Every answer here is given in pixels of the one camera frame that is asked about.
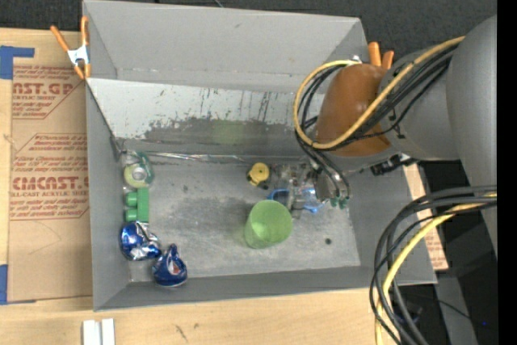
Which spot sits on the green toy building block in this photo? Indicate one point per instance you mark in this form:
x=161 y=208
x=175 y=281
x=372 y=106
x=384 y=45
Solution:
x=142 y=204

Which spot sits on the yellow toy figure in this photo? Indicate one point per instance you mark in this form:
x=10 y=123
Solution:
x=258 y=173

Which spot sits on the black cylinder on white bracket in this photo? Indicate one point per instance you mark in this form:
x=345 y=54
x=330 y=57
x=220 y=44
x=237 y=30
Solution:
x=387 y=167

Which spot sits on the grey metal bin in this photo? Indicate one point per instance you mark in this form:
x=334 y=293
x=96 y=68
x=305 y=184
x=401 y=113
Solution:
x=210 y=214

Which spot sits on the crushed blue drink can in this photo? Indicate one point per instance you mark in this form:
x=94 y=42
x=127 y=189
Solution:
x=135 y=242
x=169 y=268

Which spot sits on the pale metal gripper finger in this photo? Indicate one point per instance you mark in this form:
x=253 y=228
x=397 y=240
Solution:
x=297 y=173
x=301 y=203

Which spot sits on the brown cardboard board red print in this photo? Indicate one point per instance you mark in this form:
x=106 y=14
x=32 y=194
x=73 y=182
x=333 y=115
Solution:
x=44 y=238

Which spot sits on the green and white tape roll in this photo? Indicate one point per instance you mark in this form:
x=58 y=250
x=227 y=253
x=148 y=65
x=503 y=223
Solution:
x=138 y=173

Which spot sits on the green plastic cup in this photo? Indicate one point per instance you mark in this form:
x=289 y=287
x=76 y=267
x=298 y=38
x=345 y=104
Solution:
x=266 y=226

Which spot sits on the blue and clear plastic object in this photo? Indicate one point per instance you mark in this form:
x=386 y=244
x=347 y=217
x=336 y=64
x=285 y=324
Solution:
x=277 y=194

